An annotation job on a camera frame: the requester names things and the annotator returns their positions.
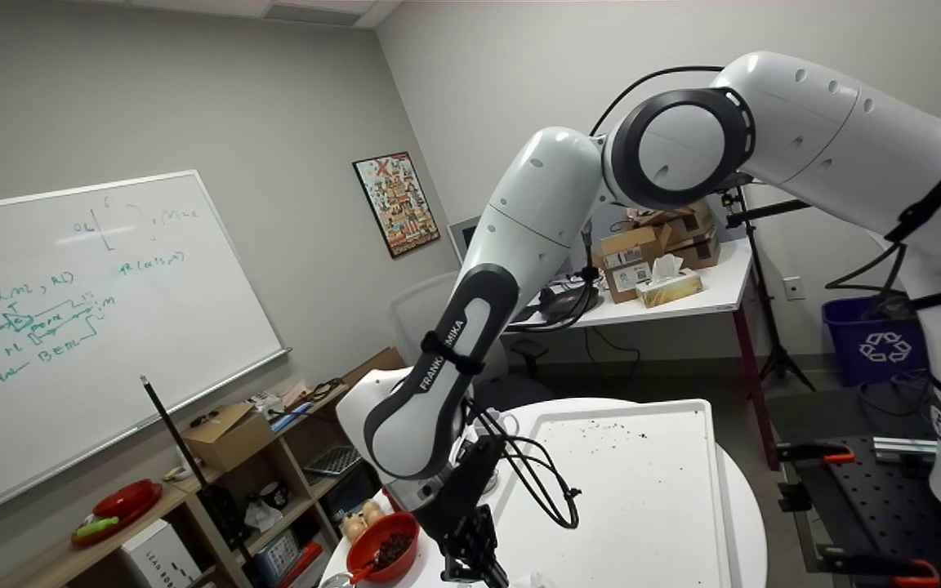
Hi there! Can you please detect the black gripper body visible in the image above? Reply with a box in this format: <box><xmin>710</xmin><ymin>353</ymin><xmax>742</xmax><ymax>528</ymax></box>
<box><xmin>412</xmin><ymin>431</ymin><xmax>509</xmax><ymax>547</ymax></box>

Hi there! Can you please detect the large white tray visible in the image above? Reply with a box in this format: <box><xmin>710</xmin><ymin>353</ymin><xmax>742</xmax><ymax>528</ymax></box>
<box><xmin>466</xmin><ymin>396</ymin><xmax>744</xmax><ymax>588</ymax></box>

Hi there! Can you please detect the red bowl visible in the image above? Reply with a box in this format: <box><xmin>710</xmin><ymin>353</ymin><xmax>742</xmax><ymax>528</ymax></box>
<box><xmin>342</xmin><ymin>512</ymin><xmax>424</xmax><ymax>588</ymax></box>

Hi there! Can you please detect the wooden shelf unit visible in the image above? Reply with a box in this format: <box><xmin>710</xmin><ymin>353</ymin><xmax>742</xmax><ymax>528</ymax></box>
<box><xmin>0</xmin><ymin>346</ymin><xmax>409</xmax><ymax>588</ymax></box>

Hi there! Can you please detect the cardboard box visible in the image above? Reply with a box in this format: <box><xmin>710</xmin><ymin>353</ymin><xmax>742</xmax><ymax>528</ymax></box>
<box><xmin>179</xmin><ymin>398</ymin><xmax>273</xmax><ymax>473</ymax></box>

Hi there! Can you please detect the round white table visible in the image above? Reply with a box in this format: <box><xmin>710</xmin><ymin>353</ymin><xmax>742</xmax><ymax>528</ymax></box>
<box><xmin>317</xmin><ymin>396</ymin><xmax>770</xmax><ymax>588</ymax></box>

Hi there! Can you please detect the black computer monitor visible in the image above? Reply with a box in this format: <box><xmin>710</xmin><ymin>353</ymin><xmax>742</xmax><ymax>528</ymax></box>
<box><xmin>446</xmin><ymin>216</ymin><xmax>480</xmax><ymax>258</ymax></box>

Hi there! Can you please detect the thin black pole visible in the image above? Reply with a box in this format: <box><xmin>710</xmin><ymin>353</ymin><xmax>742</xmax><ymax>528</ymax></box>
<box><xmin>138</xmin><ymin>375</ymin><xmax>246</xmax><ymax>568</ymax></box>

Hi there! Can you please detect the tissue box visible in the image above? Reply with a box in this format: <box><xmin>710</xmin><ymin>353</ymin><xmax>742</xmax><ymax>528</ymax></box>
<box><xmin>637</xmin><ymin>253</ymin><xmax>705</xmax><ymax>310</ymax></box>

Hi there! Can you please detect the white box appliance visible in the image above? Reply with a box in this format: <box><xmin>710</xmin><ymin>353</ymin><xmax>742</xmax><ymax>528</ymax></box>
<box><xmin>117</xmin><ymin>520</ymin><xmax>201</xmax><ymax>588</ymax></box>

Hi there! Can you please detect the white desk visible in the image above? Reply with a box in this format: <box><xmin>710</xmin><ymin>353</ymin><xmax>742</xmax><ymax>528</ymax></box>
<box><xmin>501</xmin><ymin>230</ymin><xmax>784</xmax><ymax>471</ymax></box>

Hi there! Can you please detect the cardboard structure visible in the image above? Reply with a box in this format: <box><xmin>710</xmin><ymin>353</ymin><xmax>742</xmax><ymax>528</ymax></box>
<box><xmin>594</xmin><ymin>198</ymin><xmax>725</xmax><ymax>308</ymax></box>

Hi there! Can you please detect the red plate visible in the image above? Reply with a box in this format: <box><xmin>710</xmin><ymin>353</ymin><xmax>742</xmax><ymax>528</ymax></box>
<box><xmin>69</xmin><ymin>475</ymin><xmax>166</xmax><ymax>547</ymax></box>

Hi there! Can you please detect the black tripod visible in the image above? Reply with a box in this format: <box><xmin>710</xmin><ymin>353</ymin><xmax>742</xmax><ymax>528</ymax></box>
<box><xmin>710</xmin><ymin>175</ymin><xmax>822</xmax><ymax>396</ymax></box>

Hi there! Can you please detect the whiteboard with green writing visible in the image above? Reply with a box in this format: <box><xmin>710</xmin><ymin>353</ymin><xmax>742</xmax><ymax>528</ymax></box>
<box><xmin>0</xmin><ymin>165</ymin><xmax>292</xmax><ymax>534</ymax></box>

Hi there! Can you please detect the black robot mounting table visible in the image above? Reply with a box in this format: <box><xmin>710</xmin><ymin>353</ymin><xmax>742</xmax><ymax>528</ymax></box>
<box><xmin>766</xmin><ymin>384</ymin><xmax>941</xmax><ymax>588</ymax></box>

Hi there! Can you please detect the blue recycling bin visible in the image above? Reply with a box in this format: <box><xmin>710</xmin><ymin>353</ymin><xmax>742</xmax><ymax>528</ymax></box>
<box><xmin>821</xmin><ymin>291</ymin><xmax>932</xmax><ymax>389</ymax></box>

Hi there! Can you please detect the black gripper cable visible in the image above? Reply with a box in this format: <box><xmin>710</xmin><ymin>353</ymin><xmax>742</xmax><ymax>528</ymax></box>
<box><xmin>472</xmin><ymin>406</ymin><xmax>584</xmax><ymax>531</ymax></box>

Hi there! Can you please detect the colourful wall poster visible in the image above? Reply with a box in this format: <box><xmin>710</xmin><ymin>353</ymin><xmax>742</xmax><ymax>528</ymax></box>
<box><xmin>349</xmin><ymin>145</ymin><xmax>445</xmax><ymax>260</ymax></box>

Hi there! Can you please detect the orange handled black clamp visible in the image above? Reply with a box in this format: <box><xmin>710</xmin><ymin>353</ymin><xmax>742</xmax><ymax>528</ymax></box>
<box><xmin>815</xmin><ymin>546</ymin><xmax>941</xmax><ymax>588</ymax></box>
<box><xmin>774</xmin><ymin>437</ymin><xmax>855</xmax><ymax>471</ymax></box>

